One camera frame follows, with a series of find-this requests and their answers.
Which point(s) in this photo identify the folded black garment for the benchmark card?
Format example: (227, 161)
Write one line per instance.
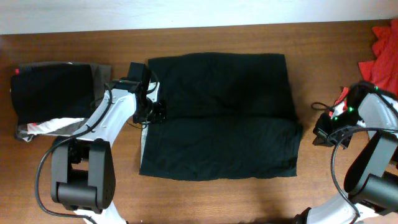
(54, 91)

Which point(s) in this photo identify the folded grey garment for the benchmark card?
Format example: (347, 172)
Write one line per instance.
(101, 74)

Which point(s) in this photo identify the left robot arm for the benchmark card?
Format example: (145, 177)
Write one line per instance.
(82, 169)

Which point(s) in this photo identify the dark green shorts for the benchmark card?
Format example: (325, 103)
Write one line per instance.
(228, 116)

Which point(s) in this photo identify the folded white red garment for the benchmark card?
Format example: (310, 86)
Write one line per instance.
(51, 125)

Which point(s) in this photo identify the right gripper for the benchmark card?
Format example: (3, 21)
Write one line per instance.
(320, 130)

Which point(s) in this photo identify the red t-shirt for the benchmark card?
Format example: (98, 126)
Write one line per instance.
(382, 72)

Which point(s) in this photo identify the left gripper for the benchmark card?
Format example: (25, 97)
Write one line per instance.
(160, 116)

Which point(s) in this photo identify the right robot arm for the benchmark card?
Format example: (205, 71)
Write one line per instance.
(369, 190)

